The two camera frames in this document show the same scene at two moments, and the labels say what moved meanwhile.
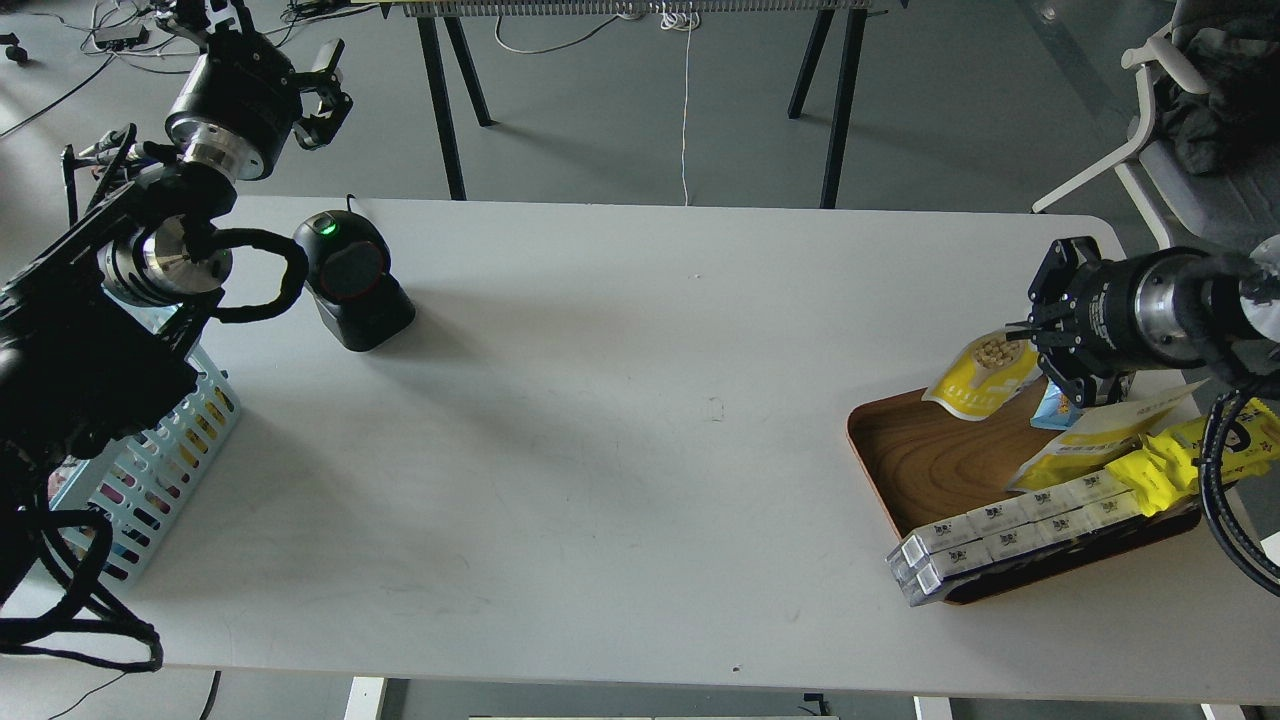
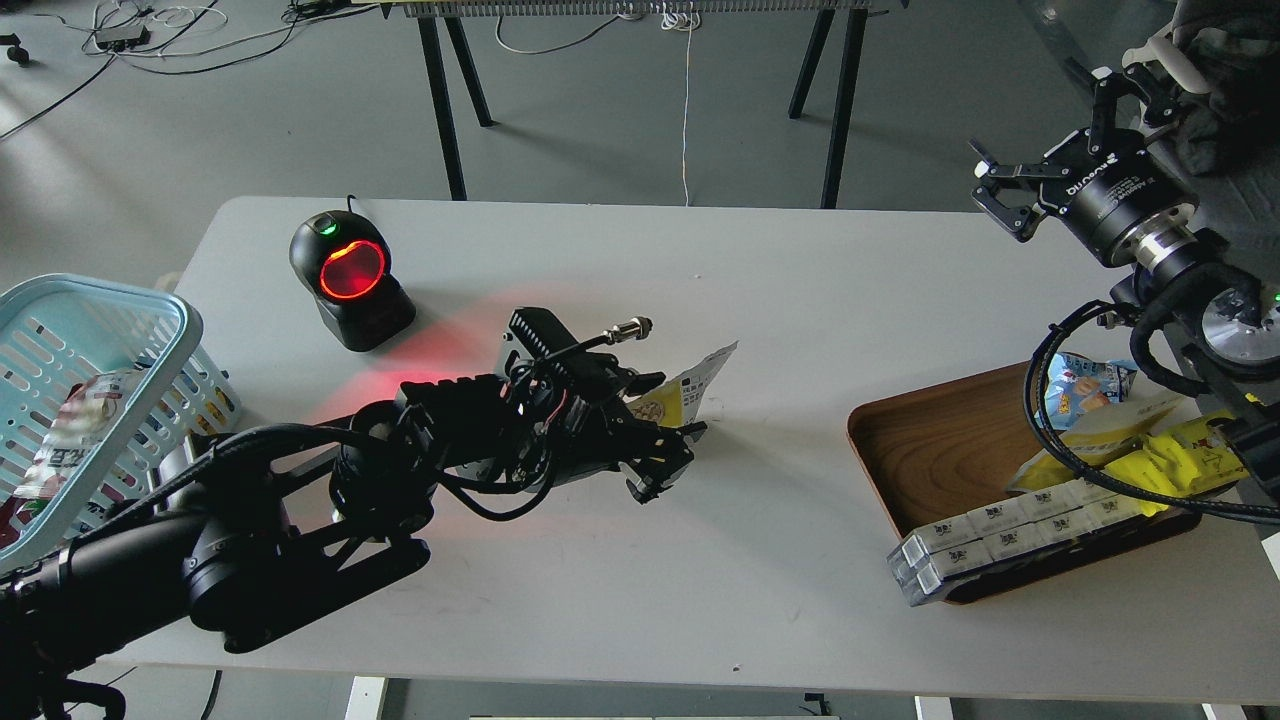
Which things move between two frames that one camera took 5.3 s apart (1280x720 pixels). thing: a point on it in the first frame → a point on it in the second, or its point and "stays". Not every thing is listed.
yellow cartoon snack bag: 1164,468 stays
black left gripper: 244,102 → 569,398
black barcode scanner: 345,260 stays
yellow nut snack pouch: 982,374 → 674,402
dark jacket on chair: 1234,49 stays
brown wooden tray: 930,464 stays
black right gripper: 1156,308 → 1104,182
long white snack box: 921,559 stays
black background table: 428,11 stays
